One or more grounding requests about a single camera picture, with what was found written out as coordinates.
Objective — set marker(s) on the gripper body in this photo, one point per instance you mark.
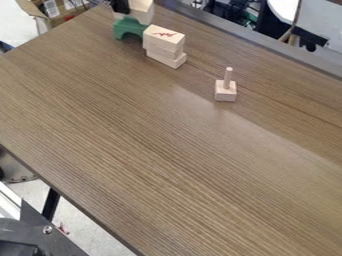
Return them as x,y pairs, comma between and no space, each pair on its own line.
120,5

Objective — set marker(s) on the green arch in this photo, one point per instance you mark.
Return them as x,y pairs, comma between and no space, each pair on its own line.
127,28

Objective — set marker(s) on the wooden block with red mark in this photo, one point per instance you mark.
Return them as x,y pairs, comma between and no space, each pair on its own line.
164,36

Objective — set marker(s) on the plain wooden block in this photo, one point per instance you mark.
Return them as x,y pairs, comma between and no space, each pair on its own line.
171,62
163,53

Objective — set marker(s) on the cardboard box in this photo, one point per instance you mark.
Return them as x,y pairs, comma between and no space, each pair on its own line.
54,12

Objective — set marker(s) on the wooden block with peg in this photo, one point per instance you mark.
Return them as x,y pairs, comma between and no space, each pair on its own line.
226,90

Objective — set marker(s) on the black metal mount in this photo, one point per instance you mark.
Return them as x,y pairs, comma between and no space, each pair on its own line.
31,235

